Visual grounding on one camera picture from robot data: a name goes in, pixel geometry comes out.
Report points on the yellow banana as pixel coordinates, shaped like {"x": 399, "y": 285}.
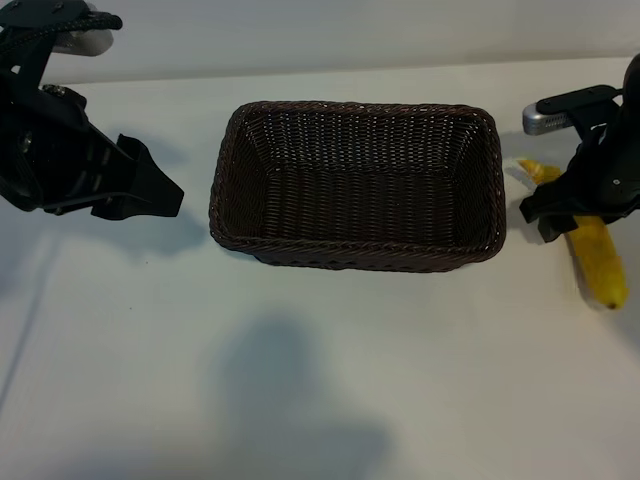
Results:
{"x": 597, "y": 260}

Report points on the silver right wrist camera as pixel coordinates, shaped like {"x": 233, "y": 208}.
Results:
{"x": 542, "y": 122}

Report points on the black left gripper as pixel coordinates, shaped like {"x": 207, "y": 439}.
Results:
{"x": 50, "y": 150}

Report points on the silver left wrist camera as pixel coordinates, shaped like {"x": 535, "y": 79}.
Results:
{"x": 87, "y": 46}

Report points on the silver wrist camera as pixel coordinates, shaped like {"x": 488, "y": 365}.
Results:
{"x": 542, "y": 122}
{"x": 87, "y": 46}

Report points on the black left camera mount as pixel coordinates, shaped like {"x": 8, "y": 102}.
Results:
{"x": 45, "y": 10}

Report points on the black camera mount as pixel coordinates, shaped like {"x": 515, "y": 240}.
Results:
{"x": 45, "y": 10}
{"x": 575, "y": 97}

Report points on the dark brown wicker basket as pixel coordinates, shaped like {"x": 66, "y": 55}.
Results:
{"x": 360, "y": 200}

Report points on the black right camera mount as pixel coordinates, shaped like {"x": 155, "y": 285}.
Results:
{"x": 575, "y": 97}

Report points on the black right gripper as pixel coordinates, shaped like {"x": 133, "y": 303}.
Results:
{"x": 610, "y": 175}

